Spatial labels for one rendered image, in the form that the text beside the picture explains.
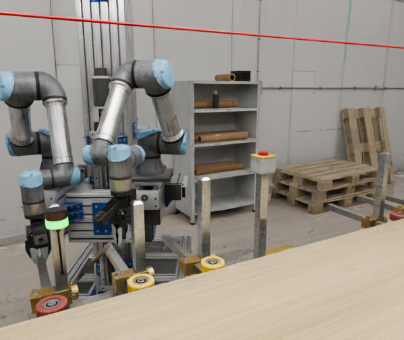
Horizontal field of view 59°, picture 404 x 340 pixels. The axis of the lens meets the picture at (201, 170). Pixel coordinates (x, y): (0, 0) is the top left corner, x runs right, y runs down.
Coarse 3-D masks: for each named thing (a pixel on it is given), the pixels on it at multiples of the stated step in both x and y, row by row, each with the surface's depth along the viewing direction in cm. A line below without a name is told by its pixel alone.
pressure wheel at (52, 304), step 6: (42, 300) 97; (48, 300) 98; (54, 300) 97; (60, 300) 98; (66, 300) 97; (36, 306) 95; (42, 306) 95; (48, 306) 95; (54, 306) 95; (60, 306) 94; (66, 306) 96; (36, 312) 94; (42, 312) 92; (48, 312) 92; (54, 312) 93
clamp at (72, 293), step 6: (42, 288) 110; (48, 288) 110; (54, 288) 110; (72, 288) 111; (30, 294) 107; (42, 294) 107; (48, 294) 107; (54, 294) 107; (60, 294) 108; (66, 294) 109; (72, 294) 110; (78, 294) 111; (30, 300) 104; (36, 300) 105; (72, 300) 110
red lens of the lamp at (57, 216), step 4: (48, 212) 98; (56, 212) 98; (60, 212) 98; (64, 212) 99; (48, 216) 98; (52, 216) 98; (56, 216) 98; (60, 216) 98; (64, 216) 100; (48, 220) 98; (52, 220) 98; (56, 220) 98
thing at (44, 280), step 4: (44, 256) 133; (36, 260) 130; (40, 260) 130; (44, 260) 130; (36, 264) 129; (40, 264) 127; (44, 264) 127; (40, 268) 124; (44, 268) 124; (40, 272) 122; (44, 272) 122; (48, 272) 122; (40, 276) 119; (44, 276) 119; (48, 276) 119; (40, 280) 116; (44, 280) 116; (48, 280) 116; (40, 284) 114; (44, 284) 114; (48, 284) 114
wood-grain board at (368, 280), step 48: (336, 240) 137; (384, 240) 137; (192, 288) 104; (240, 288) 104; (288, 288) 104; (336, 288) 104; (384, 288) 104; (0, 336) 84; (48, 336) 84; (96, 336) 84; (144, 336) 84; (192, 336) 84; (240, 336) 84; (288, 336) 84; (336, 336) 84; (384, 336) 84
